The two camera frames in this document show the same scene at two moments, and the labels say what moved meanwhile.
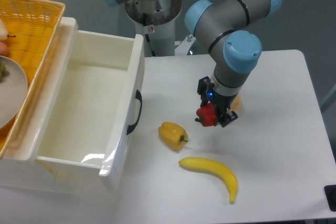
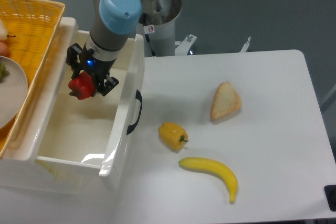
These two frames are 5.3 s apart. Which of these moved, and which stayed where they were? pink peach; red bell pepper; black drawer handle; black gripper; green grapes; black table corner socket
Moved: red bell pepper; black gripper
Stayed: black drawer handle; black table corner socket; pink peach; green grapes
